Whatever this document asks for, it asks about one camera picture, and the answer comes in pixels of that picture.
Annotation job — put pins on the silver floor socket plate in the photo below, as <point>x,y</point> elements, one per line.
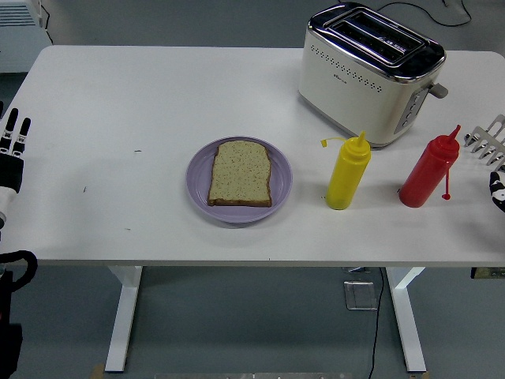
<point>360,296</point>

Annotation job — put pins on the black table control panel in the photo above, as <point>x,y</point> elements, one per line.
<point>489,272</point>

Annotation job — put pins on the cream and chrome toaster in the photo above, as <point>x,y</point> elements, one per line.
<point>347,94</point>

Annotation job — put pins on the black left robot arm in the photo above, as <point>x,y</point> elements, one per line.
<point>8,316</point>

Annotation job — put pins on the white table leg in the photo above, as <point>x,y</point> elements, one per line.
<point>122,316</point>
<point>408,316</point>

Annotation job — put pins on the slice of bread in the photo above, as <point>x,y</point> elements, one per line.
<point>240,173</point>

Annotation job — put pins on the silver metal rack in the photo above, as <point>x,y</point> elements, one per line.
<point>491,148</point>

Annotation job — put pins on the red squeeze bottle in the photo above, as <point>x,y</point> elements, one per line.
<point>424,177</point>

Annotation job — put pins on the purple round plate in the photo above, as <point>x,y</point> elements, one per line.
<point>282,177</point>

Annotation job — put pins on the white ribbed appliance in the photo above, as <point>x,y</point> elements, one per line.
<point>19,35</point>

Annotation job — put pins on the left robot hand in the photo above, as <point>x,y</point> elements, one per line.
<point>10,173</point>

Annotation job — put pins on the yellow squeeze bottle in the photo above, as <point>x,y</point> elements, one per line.
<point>347,177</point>

